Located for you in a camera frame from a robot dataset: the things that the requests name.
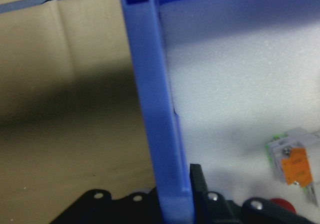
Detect red button with black body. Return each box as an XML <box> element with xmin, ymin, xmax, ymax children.
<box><xmin>269</xmin><ymin>197</ymin><xmax>297</xmax><ymax>213</ymax></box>

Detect blue bin with buttons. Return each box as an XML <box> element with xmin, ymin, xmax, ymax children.
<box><xmin>117</xmin><ymin>0</ymin><xmax>320</xmax><ymax>224</ymax></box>

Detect white foam pad under buttons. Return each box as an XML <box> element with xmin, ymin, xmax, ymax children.
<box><xmin>159</xmin><ymin>6</ymin><xmax>320</xmax><ymax>224</ymax></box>

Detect white orange contact block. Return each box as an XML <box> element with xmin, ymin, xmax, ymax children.
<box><xmin>264</xmin><ymin>127</ymin><xmax>320</xmax><ymax>207</ymax></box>

